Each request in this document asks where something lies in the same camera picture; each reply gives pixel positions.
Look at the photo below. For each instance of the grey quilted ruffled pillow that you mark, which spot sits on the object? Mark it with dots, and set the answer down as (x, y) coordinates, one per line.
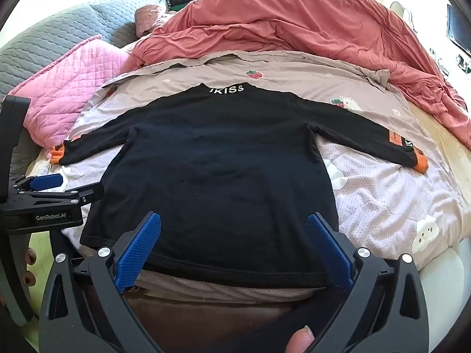
(117, 22)

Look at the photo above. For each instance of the yellow bed sheet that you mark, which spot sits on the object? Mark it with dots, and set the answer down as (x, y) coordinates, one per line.
(441, 136)

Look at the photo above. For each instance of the white mattress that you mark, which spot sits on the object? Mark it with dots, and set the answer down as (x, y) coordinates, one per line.
(445, 286)

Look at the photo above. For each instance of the pink quilted pillow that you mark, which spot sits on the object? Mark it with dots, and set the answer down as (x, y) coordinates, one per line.
(66, 84)

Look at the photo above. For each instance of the small mauve pillow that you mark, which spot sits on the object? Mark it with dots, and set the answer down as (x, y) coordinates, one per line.
(147, 18)

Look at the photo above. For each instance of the white rounded object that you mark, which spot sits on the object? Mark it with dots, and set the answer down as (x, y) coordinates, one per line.
(399, 9)

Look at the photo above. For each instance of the printed strawberry bear quilt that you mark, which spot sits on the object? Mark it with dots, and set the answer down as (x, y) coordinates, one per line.
(375, 198)

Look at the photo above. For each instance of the black sweater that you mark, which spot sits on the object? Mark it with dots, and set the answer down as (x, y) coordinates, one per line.
(220, 172)

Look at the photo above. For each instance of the brown cloth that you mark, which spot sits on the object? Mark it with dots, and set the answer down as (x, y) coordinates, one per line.
(206, 323)

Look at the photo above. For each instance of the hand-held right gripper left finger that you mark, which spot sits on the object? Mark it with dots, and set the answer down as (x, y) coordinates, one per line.
(141, 253)

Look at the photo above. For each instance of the person's right hand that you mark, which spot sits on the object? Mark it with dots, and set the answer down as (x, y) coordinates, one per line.
(300, 340)

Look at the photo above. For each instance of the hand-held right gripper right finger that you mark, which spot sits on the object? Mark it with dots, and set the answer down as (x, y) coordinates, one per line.
(329, 252)

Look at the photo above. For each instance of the dark clothes pile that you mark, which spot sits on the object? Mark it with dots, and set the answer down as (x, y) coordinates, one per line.
(182, 0)

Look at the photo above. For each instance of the black television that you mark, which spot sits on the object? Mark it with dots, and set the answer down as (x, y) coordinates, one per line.
(460, 29)

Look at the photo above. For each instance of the coral red duvet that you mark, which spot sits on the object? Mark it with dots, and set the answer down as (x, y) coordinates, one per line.
(294, 25)

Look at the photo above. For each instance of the person's left hand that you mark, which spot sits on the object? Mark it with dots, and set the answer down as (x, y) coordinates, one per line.
(29, 256)

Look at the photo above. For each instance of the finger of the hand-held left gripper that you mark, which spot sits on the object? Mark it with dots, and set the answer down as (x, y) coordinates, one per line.
(46, 182)
(84, 192)

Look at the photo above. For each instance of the cluttered white cabinet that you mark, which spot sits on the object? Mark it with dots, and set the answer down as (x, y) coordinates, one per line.
(463, 62)

